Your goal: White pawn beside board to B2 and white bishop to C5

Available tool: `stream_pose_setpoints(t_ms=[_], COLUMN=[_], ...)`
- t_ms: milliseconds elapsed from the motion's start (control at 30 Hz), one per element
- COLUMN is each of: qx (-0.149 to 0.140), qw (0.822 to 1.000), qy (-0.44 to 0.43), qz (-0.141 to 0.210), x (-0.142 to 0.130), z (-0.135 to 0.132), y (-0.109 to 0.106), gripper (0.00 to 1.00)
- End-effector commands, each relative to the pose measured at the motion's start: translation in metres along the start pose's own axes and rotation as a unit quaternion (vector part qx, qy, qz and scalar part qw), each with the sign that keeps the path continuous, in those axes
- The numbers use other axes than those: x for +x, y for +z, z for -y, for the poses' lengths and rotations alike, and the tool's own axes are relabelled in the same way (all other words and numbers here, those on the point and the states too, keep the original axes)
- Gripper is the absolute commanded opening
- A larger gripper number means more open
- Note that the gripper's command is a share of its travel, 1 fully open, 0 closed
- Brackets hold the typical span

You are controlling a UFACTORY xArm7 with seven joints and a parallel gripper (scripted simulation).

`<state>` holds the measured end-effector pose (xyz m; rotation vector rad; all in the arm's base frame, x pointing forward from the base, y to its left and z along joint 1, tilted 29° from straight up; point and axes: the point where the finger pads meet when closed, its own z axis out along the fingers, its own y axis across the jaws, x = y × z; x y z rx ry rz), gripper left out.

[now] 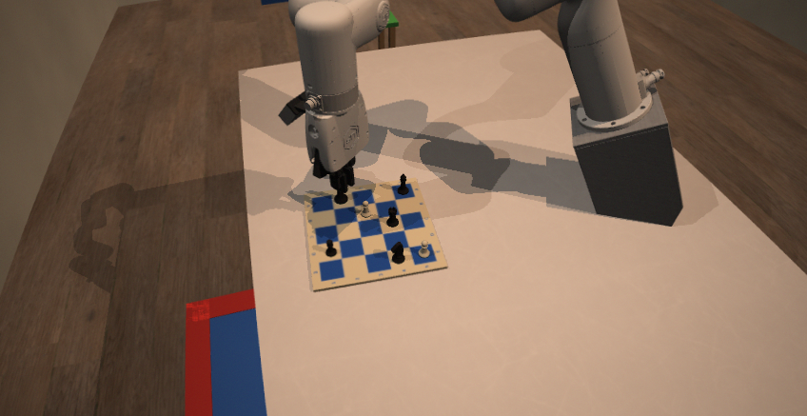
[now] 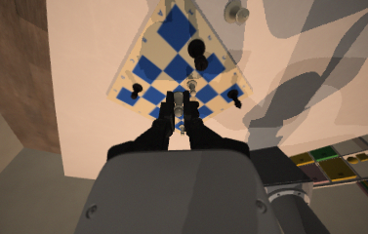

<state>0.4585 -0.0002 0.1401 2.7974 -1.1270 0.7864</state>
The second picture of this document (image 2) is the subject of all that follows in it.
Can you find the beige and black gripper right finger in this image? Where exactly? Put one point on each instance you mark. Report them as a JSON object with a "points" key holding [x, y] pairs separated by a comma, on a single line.
{"points": [[202, 137]]}

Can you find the blue and tan chessboard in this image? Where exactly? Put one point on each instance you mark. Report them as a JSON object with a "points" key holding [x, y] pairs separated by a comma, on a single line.
{"points": [[160, 62]]}

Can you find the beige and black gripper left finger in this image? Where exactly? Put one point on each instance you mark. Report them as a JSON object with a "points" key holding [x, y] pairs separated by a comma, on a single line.
{"points": [[155, 138]]}

